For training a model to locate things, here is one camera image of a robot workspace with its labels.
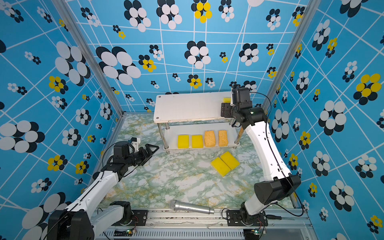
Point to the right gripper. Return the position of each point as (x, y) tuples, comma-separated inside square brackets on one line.
[(226, 109)]

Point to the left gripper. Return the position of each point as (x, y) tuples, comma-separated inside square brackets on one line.
[(145, 156)]

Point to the yellow sponge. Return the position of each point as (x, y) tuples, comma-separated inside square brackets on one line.
[(183, 141), (197, 141), (227, 100)]

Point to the orange sponge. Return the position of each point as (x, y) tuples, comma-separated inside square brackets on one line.
[(223, 138), (210, 139)]

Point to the yellow sponge diagonal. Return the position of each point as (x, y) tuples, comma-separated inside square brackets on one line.
[(220, 166), (230, 160)]

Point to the yellow sponge front diagonal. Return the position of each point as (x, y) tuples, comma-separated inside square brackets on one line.
[(220, 166)]

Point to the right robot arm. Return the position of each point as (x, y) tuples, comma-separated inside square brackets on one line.
[(278, 182)]

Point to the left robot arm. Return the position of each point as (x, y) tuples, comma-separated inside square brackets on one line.
[(78, 221)]

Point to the white two-tier shelf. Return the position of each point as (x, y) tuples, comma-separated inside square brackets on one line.
[(173, 111)]

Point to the silver microphone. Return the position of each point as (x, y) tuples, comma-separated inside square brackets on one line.
[(176, 205)]

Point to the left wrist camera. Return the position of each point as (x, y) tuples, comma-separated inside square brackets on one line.
[(135, 142)]

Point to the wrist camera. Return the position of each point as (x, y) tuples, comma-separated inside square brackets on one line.
[(240, 95), (135, 142)]

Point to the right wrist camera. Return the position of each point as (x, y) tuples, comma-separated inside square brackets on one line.
[(240, 95)]

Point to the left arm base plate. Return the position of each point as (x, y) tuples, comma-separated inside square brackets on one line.
[(138, 219)]

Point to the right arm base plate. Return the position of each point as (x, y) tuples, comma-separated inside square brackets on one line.
[(239, 218)]

